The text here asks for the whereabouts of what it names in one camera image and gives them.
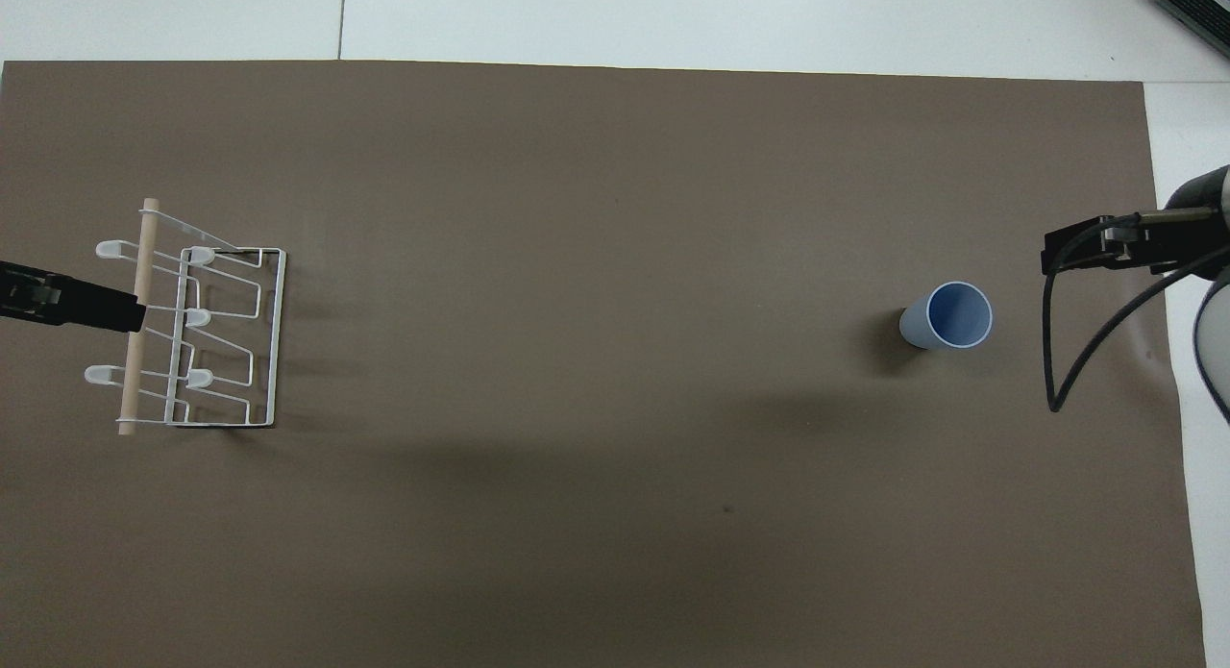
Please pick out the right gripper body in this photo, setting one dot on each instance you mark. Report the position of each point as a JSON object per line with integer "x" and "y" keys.
{"x": 1187, "y": 237}

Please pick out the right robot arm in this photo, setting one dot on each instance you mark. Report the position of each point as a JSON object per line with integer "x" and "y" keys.
{"x": 1215, "y": 346}

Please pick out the light blue plastic cup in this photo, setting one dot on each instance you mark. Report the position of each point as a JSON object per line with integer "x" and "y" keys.
{"x": 922, "y": 324}

